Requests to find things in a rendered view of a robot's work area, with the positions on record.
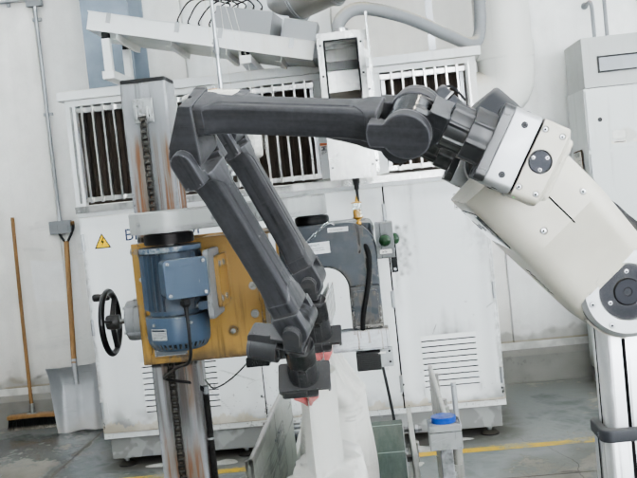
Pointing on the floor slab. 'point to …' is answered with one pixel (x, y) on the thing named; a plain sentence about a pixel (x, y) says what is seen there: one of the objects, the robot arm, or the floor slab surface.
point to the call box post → (447, 464)
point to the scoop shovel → (74, 377)
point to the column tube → (196, 432)
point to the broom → (27, 370)
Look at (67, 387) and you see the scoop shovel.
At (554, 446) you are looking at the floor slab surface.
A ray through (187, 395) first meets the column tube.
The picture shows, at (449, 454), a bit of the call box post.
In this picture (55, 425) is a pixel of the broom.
